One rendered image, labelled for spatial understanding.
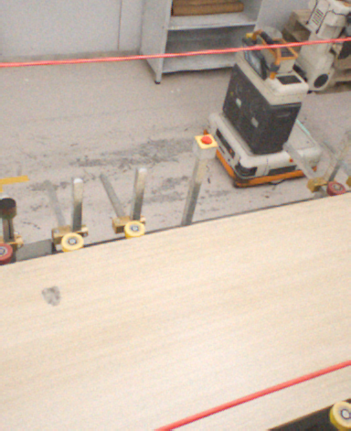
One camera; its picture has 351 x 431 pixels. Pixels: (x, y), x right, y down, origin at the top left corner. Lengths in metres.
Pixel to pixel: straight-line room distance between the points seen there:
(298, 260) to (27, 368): 1.08
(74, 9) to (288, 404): 3.57
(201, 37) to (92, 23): 1.06
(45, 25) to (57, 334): 3.22
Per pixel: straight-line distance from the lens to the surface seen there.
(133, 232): 2.03
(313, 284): 2.08
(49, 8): 4.53
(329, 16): 3.44
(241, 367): 1.79
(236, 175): 3.64
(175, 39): 5.00
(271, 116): 3.38
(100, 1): 4.60
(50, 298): 1.82
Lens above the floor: 2.42
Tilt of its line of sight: 44 degrees down
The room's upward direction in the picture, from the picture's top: 12 degrees clockwise
